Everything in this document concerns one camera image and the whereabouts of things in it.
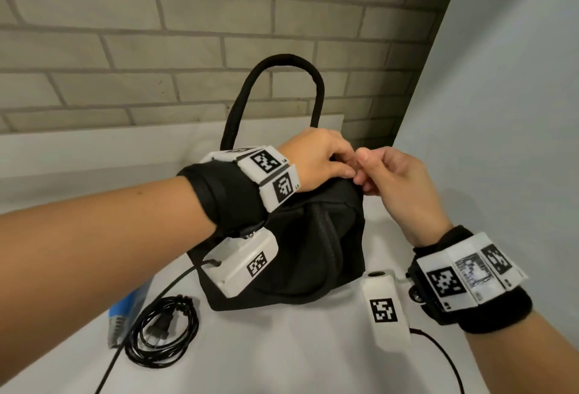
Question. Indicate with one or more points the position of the black fabric bag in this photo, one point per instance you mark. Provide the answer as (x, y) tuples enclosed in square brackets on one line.
[(307, 235)]

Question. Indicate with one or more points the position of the person's right forearm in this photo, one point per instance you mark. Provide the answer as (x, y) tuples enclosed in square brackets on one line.
[(520, 353)]

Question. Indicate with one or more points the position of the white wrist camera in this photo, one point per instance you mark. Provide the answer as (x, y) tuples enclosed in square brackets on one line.
[(384, 312), (239, 265)]

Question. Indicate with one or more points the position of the person's left hand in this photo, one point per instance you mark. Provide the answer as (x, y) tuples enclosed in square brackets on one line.
[(316, 158)]

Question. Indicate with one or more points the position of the white and blue hair dryer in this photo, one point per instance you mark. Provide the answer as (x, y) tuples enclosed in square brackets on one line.
[(124, 317)]

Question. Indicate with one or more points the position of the person's left forearm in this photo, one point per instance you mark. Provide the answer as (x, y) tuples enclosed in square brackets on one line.
[(90, 249)]

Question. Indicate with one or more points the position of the person's right hand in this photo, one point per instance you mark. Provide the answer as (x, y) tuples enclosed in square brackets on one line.
[(402, 194)]

